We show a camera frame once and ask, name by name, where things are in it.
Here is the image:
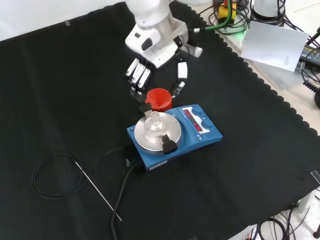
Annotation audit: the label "yellow stop button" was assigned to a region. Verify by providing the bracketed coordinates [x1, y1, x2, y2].
[216, 0, 237, 22]

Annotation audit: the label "white cylindrical base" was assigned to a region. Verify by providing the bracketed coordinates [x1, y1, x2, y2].
[249, 0, 287, 26]

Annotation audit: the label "white paper sheet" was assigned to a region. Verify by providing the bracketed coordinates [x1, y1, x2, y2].
[240, 20, 310, 73]

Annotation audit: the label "thin metal probe rod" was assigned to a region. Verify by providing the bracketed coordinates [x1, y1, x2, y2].
[74, 161, 123, 222]

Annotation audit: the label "green cable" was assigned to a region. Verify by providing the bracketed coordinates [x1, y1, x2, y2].
[189, 0, 248, 35]

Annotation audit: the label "thin black probe cable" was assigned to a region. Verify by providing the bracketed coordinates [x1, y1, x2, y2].
[31, 147, 126, 200]

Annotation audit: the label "coiled black cable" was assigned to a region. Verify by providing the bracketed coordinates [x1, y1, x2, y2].
[302, 79, 320, 95]

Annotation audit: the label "clear round-bottom glass flask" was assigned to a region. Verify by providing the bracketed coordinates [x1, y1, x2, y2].
[146, 111, 166, 135]

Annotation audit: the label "red ribbed ring stand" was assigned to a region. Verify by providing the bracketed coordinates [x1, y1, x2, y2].
[144, 87, 173, 113]

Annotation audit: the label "clear tape piece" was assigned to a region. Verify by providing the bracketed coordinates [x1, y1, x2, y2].
[309, 169, 320, 186]

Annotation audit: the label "silver heating block, black handles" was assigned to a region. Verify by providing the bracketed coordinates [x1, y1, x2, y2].
[134, 103, 183, 155]

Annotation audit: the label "black power adapter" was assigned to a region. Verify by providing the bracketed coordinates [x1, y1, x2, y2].
[298, 43, 320, 65]

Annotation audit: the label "thick black power cable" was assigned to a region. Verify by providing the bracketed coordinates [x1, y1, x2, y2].
[111, 159, 141, 240]

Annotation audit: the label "black cloth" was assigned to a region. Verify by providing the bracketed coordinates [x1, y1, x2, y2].
[0, 1, 320, 240]

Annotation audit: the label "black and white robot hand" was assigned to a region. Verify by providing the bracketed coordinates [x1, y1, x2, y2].
[124, 18, 204, 103]

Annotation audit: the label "heater with blue base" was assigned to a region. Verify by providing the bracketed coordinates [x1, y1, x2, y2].
[126, 103, 223, 175]

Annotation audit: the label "black floor cable loop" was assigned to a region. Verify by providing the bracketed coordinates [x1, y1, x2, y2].
[257, 217, 296, 240]

